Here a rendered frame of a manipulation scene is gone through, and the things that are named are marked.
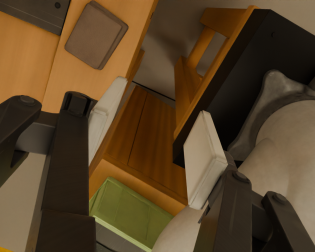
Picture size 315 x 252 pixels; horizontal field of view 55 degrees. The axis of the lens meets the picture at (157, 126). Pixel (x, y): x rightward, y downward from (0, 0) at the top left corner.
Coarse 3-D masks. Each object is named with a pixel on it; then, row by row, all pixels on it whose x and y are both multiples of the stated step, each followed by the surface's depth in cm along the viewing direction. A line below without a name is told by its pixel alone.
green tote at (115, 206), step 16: (96, 192) 78; (112, 192) 74; (128, 192) 78; (96, 208) 67; (112, 208) 70; (128, 208) 73; (144, 208) 78; (160, 208) 82; (112, 224) 65; (128, 224) 69; (144, 224) 72; (160, 224) 76; (128, 240) 66; (144, 240) 67
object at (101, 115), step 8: (120, 80) 19; (112, 88) 17; (120, 88) 17; (104, 96) 15; (112, 96) 16; (120, 96) 18; (96, 104) 14; (104, 104) 14; (112, 104) 15; (96, 112) 13; (104, 112) 13; (112, 112) 17; (88, 120) 14; (96, 120) 13; (104, 120) 13; (88, 128) 14; (96, 128) 14; (104, 128) 15; (88, 136) 14; (96, 136) 14; (88, 144) 14; (96, 144) 14; (88, 152) 14; (88, 160) 14
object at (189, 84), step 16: (208, 16) 115; (224, 16) 83; (240, 16) 65; (208, 32) 118; (224, 32) 73; (192, 48) 127; (176, 64) 141; (192, 64) 123; (176, 80) 114; (192, 80) 101; (176, 96) 96; (192, 96) 80; (176, 112) 83
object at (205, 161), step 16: (208, 112) 20; (192, 128) 20; (208, 128) 17; (192, 144) 19; (208, 144) 15; (192, 160) 17; (208, 160) 14; (224, 160) 14; (192, 176) 16; (208, 176) 14; (192, 192) 15; (208, 192) 14
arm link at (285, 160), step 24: (288, 120) 44; (312, 120) 41; (264, 144) 44; (288, 144) 40; (312, 144) 37; (240, 168) 45; (264, 168) 40; (288, 168) 37; (312, 168) 34; (264, 192) 39; (288, 192) 36; (312, 192) 33; (312, 216) 33; (312, 240) 33
